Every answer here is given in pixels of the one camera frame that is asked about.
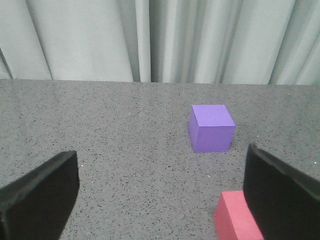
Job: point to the pink foam cube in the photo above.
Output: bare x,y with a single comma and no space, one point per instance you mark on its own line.
233,219

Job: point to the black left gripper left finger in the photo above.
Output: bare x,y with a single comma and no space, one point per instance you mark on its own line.
37,206

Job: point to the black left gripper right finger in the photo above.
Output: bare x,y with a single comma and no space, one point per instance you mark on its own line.
284,202

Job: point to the grey-green curtain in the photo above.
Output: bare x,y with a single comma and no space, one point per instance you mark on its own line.
269,42

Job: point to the purple foam cube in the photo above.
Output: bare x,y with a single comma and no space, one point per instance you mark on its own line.
211,128

